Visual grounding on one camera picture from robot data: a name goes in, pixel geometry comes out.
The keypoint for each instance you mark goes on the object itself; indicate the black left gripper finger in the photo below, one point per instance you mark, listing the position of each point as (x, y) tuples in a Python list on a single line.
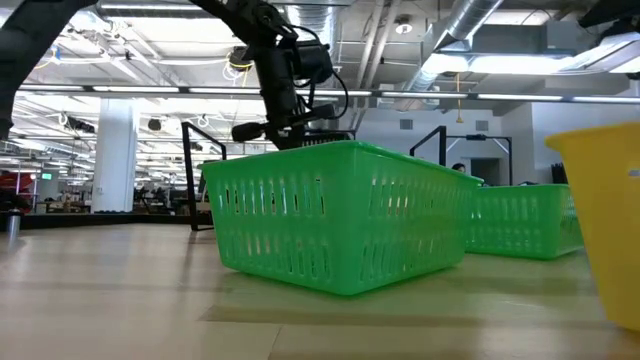
[(320, 112), (250, 132)]

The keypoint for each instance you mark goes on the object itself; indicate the black plastic slotted basket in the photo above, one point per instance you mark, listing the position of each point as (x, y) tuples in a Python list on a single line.
[(330, 135)]

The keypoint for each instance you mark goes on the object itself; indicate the green plastic slotted basket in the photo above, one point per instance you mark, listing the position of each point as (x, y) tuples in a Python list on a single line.
[(525, 220), (340, 220)]

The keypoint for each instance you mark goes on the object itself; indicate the yellow plastic slotted basket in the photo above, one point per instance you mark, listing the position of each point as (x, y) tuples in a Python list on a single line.
[(610, 200)]

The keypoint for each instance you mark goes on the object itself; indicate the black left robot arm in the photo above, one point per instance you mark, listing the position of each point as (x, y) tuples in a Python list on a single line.
[(30, 40)]

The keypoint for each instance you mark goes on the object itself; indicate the round ceiling lamp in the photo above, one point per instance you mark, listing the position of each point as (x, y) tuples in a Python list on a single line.
[(404, 27)]

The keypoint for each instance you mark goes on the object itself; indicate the long ceiling light strip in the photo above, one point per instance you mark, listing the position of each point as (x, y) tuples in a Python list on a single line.
[(135, 89)]

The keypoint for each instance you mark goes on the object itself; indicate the white building pillar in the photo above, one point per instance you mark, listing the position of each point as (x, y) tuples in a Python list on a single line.
[(115, 160)]

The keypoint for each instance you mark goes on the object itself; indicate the person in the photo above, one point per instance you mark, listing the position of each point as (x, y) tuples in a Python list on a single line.
[(458, 168)]

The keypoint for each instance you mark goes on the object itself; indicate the red machine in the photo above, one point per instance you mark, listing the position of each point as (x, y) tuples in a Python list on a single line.
[(15, 182)]

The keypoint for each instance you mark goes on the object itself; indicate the black folded chairs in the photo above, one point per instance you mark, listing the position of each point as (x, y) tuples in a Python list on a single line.
[(559, 172)]

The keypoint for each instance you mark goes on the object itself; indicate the metal bottle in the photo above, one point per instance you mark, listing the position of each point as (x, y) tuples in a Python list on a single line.
[(13, 225)]

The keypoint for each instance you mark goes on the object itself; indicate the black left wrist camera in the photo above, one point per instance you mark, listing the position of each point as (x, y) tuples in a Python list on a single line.
[(315, 62)]

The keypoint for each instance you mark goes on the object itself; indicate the black metal shelf side frame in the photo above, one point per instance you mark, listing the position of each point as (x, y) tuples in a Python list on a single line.
[(442, 145), (186, 175)]

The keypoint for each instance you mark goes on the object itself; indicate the black background frame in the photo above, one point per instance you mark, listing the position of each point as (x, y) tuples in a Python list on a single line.
[(475, 137)]

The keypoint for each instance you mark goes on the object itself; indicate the silver ventilation duct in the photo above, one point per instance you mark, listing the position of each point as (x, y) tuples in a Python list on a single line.
[(465, 20)]

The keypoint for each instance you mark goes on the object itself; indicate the black aluminium table frame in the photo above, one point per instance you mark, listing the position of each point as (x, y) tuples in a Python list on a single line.
[(100, 220)]

